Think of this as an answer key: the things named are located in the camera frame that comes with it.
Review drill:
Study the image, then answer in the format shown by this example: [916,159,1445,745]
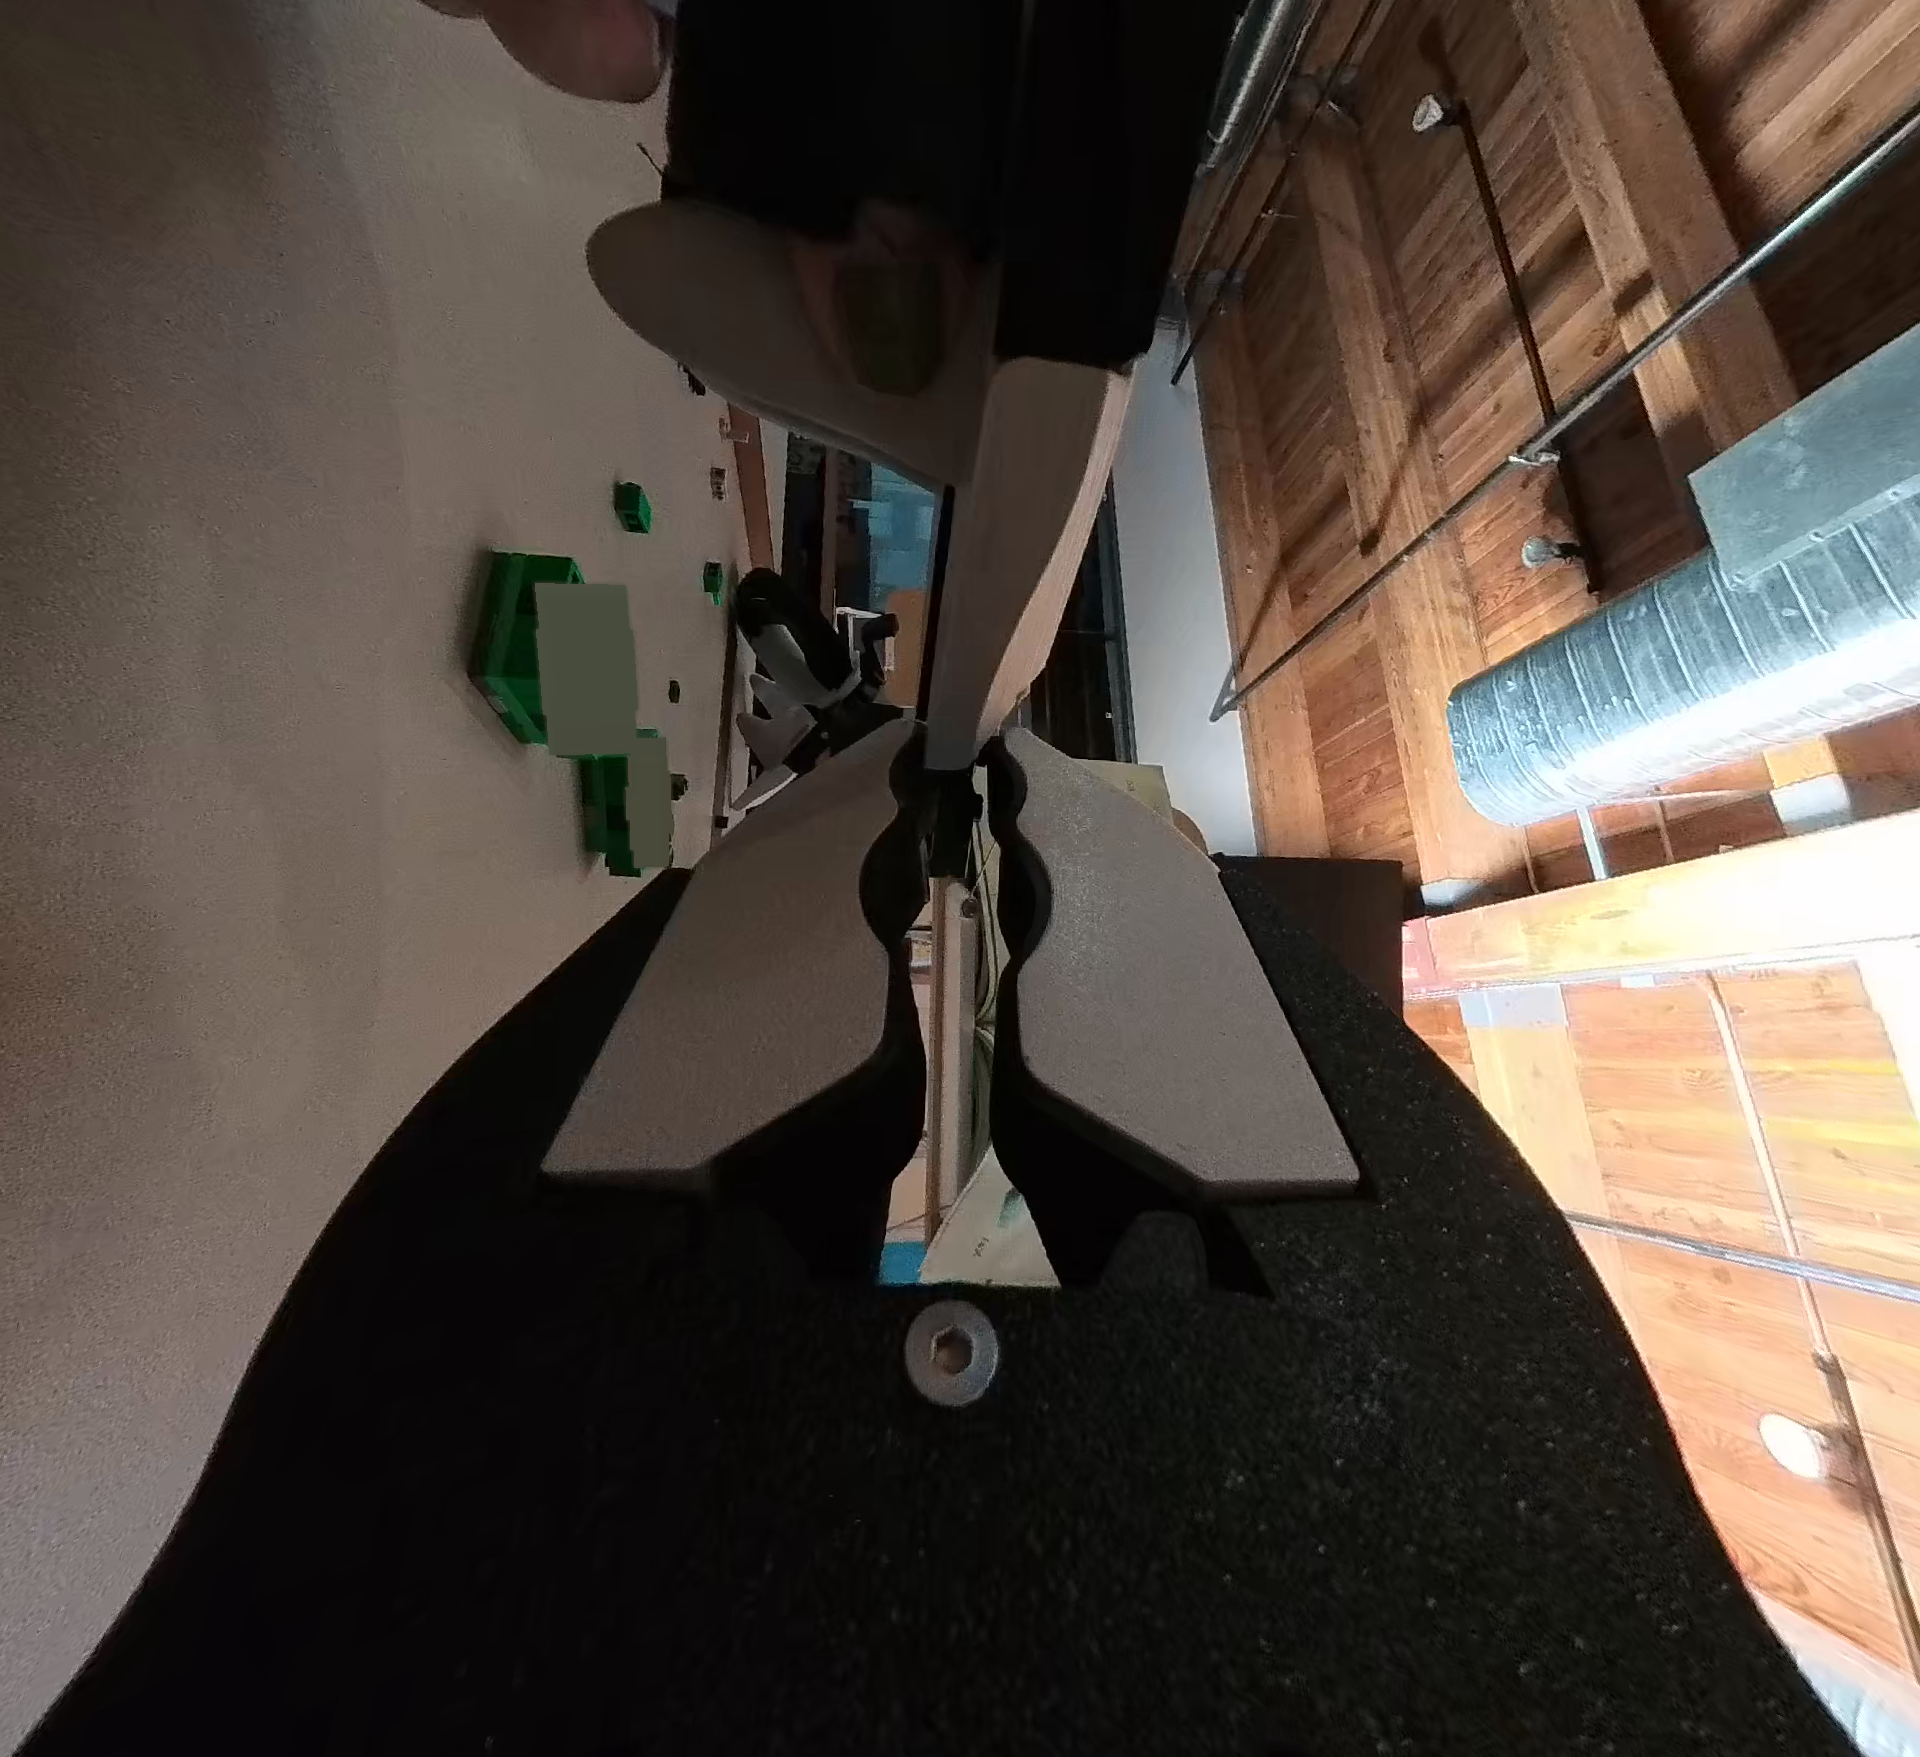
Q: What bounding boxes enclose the building instruction booklet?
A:
[916,1157,1060,1285]

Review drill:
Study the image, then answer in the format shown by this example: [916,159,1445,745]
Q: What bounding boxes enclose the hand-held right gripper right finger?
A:
[983,729,1365,1206]

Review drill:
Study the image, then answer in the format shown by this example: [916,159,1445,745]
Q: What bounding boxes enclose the person's left hand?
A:
[352,0,977,397]

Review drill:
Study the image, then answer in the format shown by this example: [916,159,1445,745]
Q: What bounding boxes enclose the scattered small green bricks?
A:
[615,367,737,711]

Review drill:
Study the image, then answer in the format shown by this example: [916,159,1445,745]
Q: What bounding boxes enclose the black flat panel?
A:
[1219,853,1408,1010]

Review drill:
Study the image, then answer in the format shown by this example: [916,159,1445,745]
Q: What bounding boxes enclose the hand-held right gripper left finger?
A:
[539,718,934,1197]

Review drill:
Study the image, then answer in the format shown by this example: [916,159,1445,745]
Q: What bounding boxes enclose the green brick build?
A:
[469,547,589,748]

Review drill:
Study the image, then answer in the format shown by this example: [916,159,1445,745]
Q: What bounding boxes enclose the grey pointed tool holder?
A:
[730,565,911,812]

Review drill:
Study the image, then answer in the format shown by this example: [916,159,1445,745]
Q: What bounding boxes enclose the grey ceiling box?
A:
[1687,324,1920,590]

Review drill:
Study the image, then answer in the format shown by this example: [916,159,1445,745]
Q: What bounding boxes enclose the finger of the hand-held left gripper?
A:
[921,354,1134,775]

